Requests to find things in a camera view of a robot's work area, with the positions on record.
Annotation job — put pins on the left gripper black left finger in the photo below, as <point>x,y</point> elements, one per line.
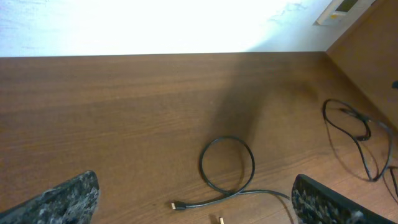
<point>73,201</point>

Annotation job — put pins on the white wall thermostat panel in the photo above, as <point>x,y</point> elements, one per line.
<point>343,11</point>

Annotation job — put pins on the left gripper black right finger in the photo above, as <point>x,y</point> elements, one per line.
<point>313,203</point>

